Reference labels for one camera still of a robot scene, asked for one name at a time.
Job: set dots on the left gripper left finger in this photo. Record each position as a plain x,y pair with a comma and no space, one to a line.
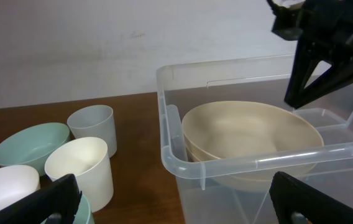
57,203

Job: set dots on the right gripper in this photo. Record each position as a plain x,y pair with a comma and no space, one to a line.
324,61

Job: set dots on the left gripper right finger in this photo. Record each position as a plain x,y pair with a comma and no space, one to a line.
290,196

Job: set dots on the cream bowl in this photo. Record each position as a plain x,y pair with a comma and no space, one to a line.
250,181

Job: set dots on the beige bowl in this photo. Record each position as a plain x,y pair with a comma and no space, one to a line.
229,129

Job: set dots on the clear plastic storage container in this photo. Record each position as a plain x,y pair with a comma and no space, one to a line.
180,88

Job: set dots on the green cup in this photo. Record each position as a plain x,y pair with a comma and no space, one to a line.
84,214

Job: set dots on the cream cup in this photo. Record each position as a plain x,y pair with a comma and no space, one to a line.
88,160

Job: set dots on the light green small bowl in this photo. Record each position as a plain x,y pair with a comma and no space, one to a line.
32,146

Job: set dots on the white small bowl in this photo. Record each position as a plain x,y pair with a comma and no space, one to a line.
17,182

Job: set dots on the grey cup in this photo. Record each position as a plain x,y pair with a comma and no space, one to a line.
95,121

